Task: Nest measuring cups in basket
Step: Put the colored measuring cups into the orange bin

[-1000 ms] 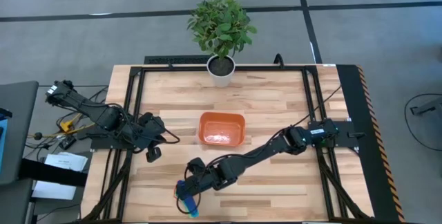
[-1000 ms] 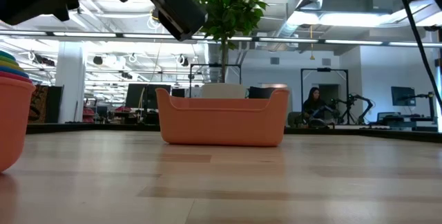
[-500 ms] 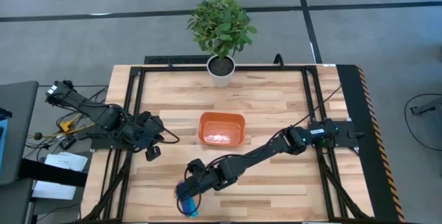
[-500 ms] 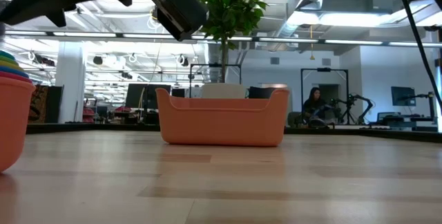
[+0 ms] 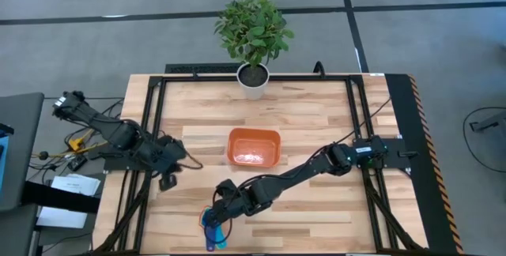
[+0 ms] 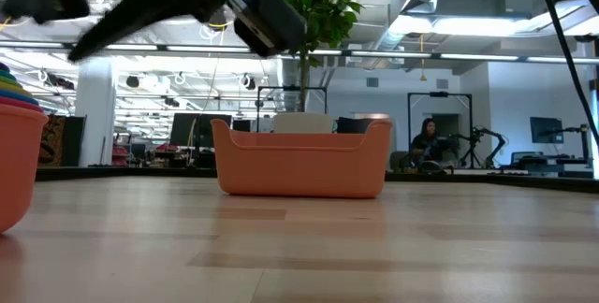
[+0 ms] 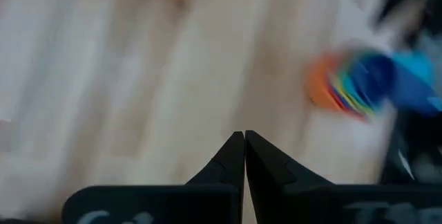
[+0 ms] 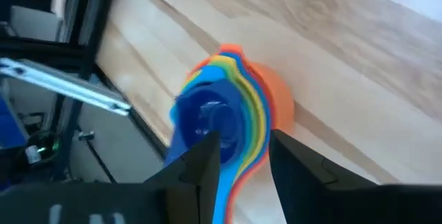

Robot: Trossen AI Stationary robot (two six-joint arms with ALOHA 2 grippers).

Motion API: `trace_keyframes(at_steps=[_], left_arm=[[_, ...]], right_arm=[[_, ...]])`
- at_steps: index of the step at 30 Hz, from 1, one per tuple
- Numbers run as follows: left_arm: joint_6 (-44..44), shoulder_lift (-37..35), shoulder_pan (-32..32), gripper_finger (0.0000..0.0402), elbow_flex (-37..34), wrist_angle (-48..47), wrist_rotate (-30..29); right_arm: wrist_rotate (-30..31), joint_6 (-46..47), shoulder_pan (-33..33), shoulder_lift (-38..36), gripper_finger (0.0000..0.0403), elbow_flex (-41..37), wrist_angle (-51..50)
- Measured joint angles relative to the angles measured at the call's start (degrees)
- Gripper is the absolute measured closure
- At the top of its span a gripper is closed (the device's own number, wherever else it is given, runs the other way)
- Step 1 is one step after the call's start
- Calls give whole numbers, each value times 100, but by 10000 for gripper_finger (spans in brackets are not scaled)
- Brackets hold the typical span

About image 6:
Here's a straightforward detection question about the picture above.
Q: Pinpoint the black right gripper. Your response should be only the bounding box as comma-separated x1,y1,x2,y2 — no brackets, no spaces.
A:
67,0,308,64

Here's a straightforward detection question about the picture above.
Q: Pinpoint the yellow measuring cup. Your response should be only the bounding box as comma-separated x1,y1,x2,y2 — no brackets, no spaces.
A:
0,80,32,98

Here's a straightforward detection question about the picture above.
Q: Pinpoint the large blue measuring cup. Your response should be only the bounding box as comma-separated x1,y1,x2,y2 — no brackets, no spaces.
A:
0,89,41,107

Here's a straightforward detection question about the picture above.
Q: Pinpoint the red measuring cup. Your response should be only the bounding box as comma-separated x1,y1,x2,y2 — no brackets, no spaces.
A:
0,96,50,235

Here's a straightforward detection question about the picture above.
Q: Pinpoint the orange plastic basket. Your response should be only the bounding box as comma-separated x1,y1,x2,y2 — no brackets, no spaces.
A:
210,119,393,200

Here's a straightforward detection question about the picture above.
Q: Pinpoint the white pillar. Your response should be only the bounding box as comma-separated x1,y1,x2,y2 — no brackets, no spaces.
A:
74,57,117,167

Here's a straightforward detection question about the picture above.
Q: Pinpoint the black computer monitor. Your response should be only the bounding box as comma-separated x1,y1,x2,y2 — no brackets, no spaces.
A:
199,113,233,148
168,112,201,148

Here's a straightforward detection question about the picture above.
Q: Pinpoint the dark cabinet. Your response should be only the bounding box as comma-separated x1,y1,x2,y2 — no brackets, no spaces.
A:
37,114,88,167

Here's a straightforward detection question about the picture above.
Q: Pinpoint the green leafy plant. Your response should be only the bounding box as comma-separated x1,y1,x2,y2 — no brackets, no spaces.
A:
270,0,364,113

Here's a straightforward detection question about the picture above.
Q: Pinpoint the white plant pot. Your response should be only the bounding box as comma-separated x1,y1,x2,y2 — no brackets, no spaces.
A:
273,112,334,135

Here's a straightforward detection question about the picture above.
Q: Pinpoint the person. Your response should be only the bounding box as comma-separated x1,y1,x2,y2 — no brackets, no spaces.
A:
410,118,453,173

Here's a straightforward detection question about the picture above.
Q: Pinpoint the black frame stand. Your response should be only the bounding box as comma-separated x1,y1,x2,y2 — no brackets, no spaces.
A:
256,85,329,134
406,91,474,169

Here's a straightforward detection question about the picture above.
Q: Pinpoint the black aluminium table frame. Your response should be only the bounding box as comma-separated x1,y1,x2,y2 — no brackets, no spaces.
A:
35,165,599,195

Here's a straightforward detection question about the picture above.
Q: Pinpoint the dark wall screen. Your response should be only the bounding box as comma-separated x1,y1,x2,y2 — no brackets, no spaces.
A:
530,116,564,144

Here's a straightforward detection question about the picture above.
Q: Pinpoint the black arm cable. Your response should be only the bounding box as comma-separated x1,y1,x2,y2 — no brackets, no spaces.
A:
531,0,599,150

